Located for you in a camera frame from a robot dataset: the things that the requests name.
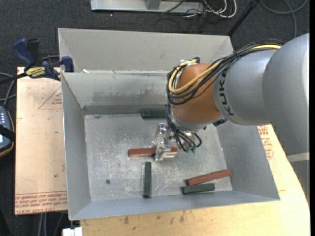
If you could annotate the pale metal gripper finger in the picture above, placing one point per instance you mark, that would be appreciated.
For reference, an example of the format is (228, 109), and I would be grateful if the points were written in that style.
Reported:
(157, 145)
(162, 155)

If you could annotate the red-brown flat block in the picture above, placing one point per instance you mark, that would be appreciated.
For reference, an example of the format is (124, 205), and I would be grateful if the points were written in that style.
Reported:
(209, 177)
(140, 152)

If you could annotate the dark green flat block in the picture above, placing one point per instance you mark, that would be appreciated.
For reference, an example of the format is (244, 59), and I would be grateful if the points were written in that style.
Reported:
(198, 188)
(147, 179)
(152, 113)

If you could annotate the grey metal bin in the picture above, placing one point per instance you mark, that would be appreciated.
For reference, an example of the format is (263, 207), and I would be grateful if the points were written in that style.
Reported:
(110, 144)

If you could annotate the brown cardboard board, red print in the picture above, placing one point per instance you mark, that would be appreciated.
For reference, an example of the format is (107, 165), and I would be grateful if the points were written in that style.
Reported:
(39, 136)

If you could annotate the black cylinder on white bracket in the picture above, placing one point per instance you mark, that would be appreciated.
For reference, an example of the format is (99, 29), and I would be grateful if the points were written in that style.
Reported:
(219, 122)

